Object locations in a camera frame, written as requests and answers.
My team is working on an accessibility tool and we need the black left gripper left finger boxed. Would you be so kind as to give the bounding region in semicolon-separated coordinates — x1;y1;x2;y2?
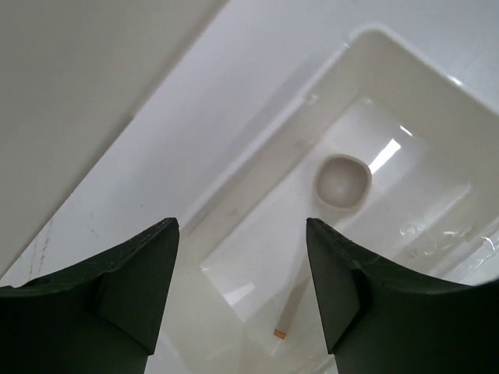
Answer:
1;217;179;373

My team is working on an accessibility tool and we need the beige ceramic spoon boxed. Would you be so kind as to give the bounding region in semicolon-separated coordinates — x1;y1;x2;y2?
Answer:
274;153;372;340

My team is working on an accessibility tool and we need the white spoon container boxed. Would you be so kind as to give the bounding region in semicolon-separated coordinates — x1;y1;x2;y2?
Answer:
163;27;498;373

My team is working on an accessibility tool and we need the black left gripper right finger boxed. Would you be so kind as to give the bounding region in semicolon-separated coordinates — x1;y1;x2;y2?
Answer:
306;218;498;373

